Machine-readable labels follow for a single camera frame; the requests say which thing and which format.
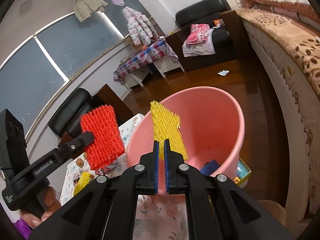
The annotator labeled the brown stool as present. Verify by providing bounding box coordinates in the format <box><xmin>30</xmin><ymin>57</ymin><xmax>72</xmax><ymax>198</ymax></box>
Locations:
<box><xmin>257</xmin><ymin>199</ymin><xmax>287</xmax><ymax>232</ymax></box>

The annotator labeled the yellow plastic bag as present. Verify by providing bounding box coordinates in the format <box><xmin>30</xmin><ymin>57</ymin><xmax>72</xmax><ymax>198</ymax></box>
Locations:
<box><xmin>73</xmin><ymin>171</ymin><xmax>90</xmax><ymax>196</ymax></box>

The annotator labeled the red white crumpled wrapper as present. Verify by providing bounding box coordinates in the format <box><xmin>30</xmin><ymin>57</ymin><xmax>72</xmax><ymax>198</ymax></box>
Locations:
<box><xmin>99</xmin><ymin>159</ymin><xmax>122</xmax><ymax>175</ymax></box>

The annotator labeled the yellow foam net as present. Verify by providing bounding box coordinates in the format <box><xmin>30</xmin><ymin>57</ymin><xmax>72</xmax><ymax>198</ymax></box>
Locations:
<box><xmin>150</xmin><ymin>101</ymin><xmax>188</xmax><ymax>161</ymax></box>

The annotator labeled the white printed cloth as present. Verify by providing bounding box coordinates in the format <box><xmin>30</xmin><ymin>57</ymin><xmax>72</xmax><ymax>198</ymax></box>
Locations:
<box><xmin>182</xmin><ymin>27</ymin><xmax>216</xmax><ymax>57</ymax></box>

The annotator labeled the beige hanging jacket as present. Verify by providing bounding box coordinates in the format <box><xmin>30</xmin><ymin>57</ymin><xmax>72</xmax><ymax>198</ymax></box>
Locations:
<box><xmin>74</xmin><ymin>0</ymin><xmax>108</xmax><ymax>22</ymax></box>

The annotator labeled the red foam net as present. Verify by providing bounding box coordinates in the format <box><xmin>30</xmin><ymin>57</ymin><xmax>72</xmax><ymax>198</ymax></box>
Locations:
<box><xmin>80</xmin><ymin>104</ymin><xmax>125</xmax><ymax>170</ymax></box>

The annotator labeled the colourful cardboard box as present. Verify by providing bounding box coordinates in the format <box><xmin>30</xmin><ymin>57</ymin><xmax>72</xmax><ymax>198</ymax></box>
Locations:
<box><xmin>234</xmin><ymin>157</ymin><xmax>252</xmax><ymax>187</ymax></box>

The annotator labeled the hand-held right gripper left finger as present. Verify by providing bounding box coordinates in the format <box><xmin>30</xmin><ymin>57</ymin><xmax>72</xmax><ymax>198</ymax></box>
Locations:
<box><xmin>29</xmin><ymin>140</ymin><xmax>160</xmax><ymax>240</ymax></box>

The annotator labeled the bed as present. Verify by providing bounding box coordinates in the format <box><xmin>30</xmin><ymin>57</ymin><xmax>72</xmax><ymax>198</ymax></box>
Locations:
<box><xmin>212</xmin><ymin>0</ymin><xmax>320</xmax><ymax>224</ymax></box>

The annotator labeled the pink plastic bucket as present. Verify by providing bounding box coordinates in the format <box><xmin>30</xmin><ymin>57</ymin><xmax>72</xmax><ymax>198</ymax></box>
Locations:
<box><xmin>126</xmin><ymin>87</ymin><xmax>245</xmax><ymax>196</ymax></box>

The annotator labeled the red white quilt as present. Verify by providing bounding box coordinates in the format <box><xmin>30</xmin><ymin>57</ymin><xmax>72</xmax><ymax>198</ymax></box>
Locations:
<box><xmin>244</xmin><ymin>0</ymin><xmax>319</xmax><ymax>24</ymax></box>

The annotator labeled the plaid-covered side table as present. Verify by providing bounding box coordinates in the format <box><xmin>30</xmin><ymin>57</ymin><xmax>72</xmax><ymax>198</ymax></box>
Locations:
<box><xmin>113</xmin><ymin>38</ymin><xmax>179</xmax><ymax>82</ymax></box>

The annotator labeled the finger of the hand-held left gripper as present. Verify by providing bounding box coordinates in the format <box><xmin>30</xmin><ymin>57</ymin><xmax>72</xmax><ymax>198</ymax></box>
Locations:
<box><xmin>29</xmin><ymin>132</ymin><xmax>96</xmax><ymax>180</ymax></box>

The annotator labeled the black armchair with wooden sides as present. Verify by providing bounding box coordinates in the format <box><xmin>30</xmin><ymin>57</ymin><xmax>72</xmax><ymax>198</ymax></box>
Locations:
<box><xmin>49</xmin><ymin>84</ymin><xmax>133</xmax><ymax>145</ymax></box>

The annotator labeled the pink white puffer jacket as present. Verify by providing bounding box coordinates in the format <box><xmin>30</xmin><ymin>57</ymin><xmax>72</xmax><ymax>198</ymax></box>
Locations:
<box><xmin>122</xmin><ymin>6</ymin><xmax>158</xmax><ymax>47</ymax></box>

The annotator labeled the large curved window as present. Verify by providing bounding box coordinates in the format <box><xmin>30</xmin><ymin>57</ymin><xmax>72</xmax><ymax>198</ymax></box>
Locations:
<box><xmin>0</xmin><ymin>0</ymin><xmax>152</xmax><ymax>143</ymax></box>

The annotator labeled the pink printed garment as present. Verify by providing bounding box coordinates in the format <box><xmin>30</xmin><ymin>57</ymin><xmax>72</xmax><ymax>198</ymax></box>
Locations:
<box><xmin>186</xmin><ymin>24</ymin><xmax>210</xmax><ymax>46</ymax></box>

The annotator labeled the person's left hand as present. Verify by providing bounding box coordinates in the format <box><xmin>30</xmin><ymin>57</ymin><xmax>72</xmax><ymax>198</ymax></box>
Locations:
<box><xmin>20</xmin><ymin>179</ymin><xmax>61</xmax><ymax>228</ymax></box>

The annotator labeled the blue foam net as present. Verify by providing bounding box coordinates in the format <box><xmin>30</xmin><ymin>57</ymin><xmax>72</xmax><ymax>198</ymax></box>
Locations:
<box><xmin>200</xmin><ymin>159</ymin><xmax>221</xmax><ymax>177</ymax></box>

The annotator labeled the wide black leather armchair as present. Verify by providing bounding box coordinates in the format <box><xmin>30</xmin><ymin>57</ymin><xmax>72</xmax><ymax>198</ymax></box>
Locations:
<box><xmin>166</xmin><ymin>0</ymin><xmax>242</xmax><ymax>72</ymax></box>

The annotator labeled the white side table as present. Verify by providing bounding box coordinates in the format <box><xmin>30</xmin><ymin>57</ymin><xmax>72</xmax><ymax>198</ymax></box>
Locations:
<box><xmin>122</xmin><ymin>55</ymin><xmax>184</xmax><ymax>90</ymax></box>

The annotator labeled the person's left forearm purple sleeve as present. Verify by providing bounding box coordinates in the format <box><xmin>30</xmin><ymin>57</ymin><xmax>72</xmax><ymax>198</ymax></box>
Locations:
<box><xmin>12</xmin><ymin>217</ymin><xmax>33</xmax><ymax>238</ymax></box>

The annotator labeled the brown floral blanket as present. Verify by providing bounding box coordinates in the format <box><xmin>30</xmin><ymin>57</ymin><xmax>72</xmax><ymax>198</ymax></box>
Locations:
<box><xmin>236</xmin><ymin>7</ymin><xmax>320</xmax><ymax>98</ymax></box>

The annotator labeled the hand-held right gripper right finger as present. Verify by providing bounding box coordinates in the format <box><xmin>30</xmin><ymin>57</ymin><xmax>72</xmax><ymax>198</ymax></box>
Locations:
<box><xmin>164</xmin><ymin>139</ymin><xmax>293</xmax><ymax>240</ymax></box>

